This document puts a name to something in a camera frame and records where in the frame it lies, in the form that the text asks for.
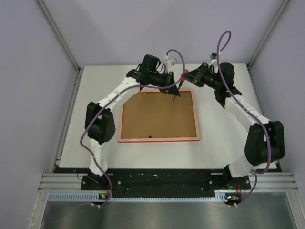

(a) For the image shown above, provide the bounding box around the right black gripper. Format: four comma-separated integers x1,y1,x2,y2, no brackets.
181,63,221,91

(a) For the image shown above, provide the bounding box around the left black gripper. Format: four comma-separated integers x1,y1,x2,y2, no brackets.
149,71,180,96

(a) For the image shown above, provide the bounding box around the red handled screwdriver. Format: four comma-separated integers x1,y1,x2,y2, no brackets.
173,69,189,102

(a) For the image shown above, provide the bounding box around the red picture frame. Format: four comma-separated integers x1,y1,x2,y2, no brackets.
118,90,201,143

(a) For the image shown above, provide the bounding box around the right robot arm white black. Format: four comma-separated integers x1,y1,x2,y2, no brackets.
183,63,285,189

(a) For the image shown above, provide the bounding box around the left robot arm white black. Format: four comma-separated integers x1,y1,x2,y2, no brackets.
80,54,182,189

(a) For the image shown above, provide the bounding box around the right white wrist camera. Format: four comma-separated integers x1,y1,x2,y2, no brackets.
209,53,217,66

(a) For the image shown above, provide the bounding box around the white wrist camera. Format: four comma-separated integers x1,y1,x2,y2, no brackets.
209,53,217,66
164,55,177,72

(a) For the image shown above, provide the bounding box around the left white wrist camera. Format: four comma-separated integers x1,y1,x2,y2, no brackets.
164,55,177,72

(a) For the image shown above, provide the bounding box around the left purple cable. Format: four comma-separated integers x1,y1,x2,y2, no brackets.
80,49,186,208

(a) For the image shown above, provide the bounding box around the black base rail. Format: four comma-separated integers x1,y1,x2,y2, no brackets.
53,167,251,198

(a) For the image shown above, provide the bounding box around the right corner aluminium post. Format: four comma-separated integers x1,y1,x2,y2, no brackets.
246,0,292,69

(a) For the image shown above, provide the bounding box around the corner aluminium post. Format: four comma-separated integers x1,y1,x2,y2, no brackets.
35,0,81,73
246,0,292,69

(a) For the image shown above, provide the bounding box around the left corner aluminium post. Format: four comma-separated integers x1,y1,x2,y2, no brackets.
35,0,81,73

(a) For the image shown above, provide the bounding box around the grey slotted cable duct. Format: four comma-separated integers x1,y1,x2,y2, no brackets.
48,192,240,204

